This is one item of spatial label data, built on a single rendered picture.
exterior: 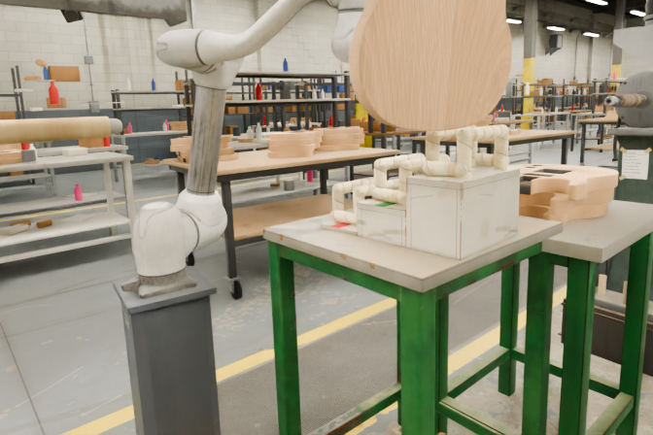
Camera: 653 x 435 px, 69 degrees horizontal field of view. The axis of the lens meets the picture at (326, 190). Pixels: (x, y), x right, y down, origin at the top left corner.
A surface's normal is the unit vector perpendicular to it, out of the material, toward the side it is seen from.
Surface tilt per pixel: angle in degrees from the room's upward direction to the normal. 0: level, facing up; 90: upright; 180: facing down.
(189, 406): 90
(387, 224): 90
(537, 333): 90
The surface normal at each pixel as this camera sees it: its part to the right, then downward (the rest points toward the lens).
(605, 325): -0.79, 0.13
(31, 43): 0.65, 0.11
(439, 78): 0.38, 0.22
